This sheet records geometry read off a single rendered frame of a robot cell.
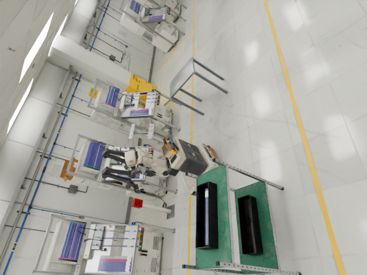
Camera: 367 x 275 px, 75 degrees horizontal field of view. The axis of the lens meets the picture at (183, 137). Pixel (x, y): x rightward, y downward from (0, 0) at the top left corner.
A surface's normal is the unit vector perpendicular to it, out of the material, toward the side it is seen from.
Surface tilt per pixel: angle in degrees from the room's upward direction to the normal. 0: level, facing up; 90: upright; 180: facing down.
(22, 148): 90
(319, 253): 0
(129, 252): 47
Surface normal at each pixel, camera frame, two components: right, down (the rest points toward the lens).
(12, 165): 0.61, -0.41
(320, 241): -0.80, -0.36
